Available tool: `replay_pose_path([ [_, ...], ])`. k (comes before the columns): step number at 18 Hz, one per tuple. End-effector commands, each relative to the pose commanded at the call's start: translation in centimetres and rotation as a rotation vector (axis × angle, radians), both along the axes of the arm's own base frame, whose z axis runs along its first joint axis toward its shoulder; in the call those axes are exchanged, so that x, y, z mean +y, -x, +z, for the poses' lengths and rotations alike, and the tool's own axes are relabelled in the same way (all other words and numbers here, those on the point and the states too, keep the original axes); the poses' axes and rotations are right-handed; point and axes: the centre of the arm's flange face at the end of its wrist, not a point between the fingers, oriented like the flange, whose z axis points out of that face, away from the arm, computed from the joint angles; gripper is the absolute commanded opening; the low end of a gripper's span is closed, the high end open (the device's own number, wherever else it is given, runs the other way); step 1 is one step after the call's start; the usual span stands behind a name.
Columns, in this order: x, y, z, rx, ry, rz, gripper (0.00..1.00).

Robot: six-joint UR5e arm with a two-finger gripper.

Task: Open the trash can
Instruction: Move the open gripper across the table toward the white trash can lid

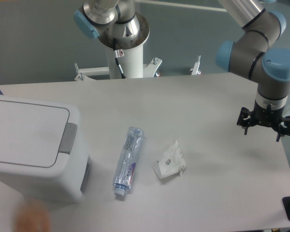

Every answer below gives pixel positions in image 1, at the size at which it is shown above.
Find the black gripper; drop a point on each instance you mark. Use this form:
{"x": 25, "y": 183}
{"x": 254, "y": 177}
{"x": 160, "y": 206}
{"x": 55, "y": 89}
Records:
{"x": 266, "y": 117}

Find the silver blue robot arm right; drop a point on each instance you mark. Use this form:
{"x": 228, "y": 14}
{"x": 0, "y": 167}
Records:
{"x": 253, "y": 58}

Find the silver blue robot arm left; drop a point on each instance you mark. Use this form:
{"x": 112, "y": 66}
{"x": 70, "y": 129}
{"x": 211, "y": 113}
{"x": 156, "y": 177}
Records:
{"x": 100, "y": 14}

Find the white trash can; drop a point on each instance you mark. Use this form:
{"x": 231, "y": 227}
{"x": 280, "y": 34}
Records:
{"x": 65, "y": 181}

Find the white trash can lid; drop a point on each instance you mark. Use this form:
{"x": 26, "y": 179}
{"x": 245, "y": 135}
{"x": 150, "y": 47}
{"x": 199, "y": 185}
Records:
{"x": 34, "y": 134}

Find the crumpled white paper wrapper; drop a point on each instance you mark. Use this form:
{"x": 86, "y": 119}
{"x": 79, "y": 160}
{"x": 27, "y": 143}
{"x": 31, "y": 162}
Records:
{"x": 171, "y": 163}

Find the crushed clear plastic bottle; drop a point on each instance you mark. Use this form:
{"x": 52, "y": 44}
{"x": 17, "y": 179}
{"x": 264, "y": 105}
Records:
{"x": 127, "y": 161}

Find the blurry orange object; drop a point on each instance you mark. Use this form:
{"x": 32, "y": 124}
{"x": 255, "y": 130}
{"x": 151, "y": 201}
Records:
{"x": 31, "y": 216}

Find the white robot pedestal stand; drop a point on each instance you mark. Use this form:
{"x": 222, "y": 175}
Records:
{"x": 123, "y": 43}

